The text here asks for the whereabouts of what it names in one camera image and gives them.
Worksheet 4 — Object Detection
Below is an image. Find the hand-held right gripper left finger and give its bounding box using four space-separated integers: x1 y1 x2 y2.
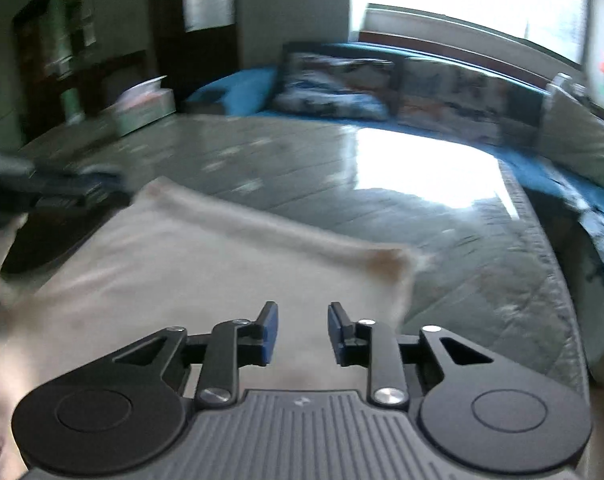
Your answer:
113 301 280 408

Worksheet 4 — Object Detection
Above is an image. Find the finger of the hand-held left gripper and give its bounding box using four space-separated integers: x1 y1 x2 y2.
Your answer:
31 161 134 197

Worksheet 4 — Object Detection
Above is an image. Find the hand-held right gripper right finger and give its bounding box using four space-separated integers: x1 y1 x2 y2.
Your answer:
328 301 495 407

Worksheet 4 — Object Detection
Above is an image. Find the cream fleece garment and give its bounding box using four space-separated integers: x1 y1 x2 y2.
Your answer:
0 176 420 480

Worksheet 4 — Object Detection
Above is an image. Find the dark round table inset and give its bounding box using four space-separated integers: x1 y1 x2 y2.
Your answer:
1 200 118 275

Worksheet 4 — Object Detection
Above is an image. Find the tissue box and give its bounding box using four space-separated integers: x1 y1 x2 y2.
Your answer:
109 76 177 137

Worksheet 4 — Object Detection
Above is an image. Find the dark wooden display cabinet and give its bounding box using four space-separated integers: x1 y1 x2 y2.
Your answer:
12 0 148 128

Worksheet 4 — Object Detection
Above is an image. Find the dark door with frosted glass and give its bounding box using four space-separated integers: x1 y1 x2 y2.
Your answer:
147 0 243 103

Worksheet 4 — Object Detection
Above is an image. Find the blue sofa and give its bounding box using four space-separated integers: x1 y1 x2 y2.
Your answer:
184 42 604 281

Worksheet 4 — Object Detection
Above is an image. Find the butterfly print cushion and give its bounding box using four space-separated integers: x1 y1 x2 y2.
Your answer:
396 57 543 145
272 52 399 122

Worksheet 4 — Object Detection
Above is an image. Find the light grey cushion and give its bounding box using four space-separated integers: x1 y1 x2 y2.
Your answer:
538 73 604 189

